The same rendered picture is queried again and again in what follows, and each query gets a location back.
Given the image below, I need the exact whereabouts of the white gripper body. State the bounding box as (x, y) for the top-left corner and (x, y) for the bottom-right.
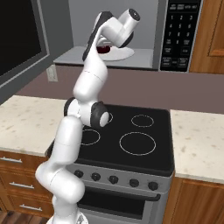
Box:
(98, 35), (116, 47)

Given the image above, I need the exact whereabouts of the dark red cup of tea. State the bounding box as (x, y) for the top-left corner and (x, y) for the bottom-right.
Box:
(95, 44), (112, 55)

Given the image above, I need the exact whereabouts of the white microwave turntable plate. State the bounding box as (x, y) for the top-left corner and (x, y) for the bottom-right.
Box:
(99, 46), (136, 62)

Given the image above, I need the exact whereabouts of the grey microwave oven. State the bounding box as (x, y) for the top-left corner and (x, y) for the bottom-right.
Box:
(52, 0), (204, 74)

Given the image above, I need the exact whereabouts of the black glass microwave door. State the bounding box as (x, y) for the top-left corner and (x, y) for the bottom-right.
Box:
(0, 0), (74, 105)

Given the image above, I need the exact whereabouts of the black glass hob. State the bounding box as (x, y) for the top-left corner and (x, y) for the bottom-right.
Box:
(45, 103), (176, 178)

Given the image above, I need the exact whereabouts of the black oven knob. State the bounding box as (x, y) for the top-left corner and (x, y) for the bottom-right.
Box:
(147, 180), (159, 192)
(90, 171), (102, 182)
(129, 178), (140, 188)
(108, 175), (120, 185)
(73, 169), (85, 179)

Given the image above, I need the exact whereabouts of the grey oven front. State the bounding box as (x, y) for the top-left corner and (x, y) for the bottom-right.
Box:
(65, 162), (175, 224)

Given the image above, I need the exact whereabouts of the wooden base cupboard door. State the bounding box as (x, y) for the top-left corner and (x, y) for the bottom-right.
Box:
(162, 176), (224, 224)

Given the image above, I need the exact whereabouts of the white wall socket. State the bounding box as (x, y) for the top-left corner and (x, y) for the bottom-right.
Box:
(46, 64), (59, 83)

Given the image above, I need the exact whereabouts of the wooden wall cupboard door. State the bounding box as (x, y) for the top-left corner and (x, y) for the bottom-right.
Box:
(188, 0), (224, 74)

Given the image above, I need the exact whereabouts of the silver drawer handle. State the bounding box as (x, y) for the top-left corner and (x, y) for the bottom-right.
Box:
(9, 181), (35, 190)
(18, 203), (44, 213)
(0, 157), (24, 165)

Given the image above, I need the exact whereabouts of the black oven door handle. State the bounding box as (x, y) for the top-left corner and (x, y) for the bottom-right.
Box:
(83, 186), (162, 203)

